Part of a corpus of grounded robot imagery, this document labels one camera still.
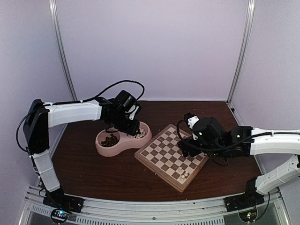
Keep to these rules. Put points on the right aluminium frame post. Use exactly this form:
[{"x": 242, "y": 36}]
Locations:
[{"x": 243, "y": 49}]

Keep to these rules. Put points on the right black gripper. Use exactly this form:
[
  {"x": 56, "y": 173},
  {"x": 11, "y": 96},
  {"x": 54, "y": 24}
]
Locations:
[{"x": 186, "y": 145}]

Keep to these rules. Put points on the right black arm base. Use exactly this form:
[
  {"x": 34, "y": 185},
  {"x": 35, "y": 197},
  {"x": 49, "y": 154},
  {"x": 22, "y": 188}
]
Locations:
[{"x": 245, "y": 205}]

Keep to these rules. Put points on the dark chess pieces pile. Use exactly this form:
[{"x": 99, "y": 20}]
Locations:
[{"x": 110, "y": 141}]

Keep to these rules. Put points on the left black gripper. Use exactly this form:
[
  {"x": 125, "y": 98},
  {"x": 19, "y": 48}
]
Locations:
[{"x": 137, "y": 126}]

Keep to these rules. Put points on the pink double bowl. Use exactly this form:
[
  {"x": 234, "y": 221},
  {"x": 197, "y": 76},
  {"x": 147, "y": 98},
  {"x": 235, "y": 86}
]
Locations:
[{"x": 125, "y": 142}]

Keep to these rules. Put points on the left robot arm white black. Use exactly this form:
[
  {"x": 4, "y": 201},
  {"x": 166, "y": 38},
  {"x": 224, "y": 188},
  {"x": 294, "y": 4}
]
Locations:
[{"x": 36, "y": 124}]

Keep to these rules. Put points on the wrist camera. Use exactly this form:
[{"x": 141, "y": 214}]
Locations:
[
  {"x": 190, "y": 119},
  {"x": 134, "y": 110}
]

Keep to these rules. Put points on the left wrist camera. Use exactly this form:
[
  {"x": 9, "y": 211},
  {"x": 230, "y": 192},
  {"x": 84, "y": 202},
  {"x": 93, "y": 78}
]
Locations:
[{"x": 134, "y": 110}]

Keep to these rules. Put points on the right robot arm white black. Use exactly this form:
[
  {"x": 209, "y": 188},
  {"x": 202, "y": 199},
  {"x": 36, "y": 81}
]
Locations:
[{"x": 245, "y": 141}]

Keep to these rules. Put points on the light chess pieces pile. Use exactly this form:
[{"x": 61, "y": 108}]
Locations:
[{"x": 140, "y": 134}]

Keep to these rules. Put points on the front aluminium rail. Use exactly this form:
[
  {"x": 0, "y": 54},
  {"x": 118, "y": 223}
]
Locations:
[{"x": 209, "y": 211}]

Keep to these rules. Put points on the wooden chess board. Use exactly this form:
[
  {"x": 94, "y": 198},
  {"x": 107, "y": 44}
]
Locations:
[{"x": 163, "y": 157}]

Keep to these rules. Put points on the aluminium frame post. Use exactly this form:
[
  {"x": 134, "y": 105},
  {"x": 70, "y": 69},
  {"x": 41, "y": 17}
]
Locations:
[
  {"x": 62, "y": 54},
  {"x": 243, "y": 49}
]

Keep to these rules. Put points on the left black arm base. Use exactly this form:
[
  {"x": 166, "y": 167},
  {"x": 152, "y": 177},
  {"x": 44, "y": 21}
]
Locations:
[{"x": 63, "y": 211}]

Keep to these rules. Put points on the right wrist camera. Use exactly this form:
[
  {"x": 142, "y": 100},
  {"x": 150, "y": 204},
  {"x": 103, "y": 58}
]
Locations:
[{"x": 190, "y": 119}]

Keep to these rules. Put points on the left aluminium frame post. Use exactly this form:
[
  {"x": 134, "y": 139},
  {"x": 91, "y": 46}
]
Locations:
[{"x": 62, "y": 54}]

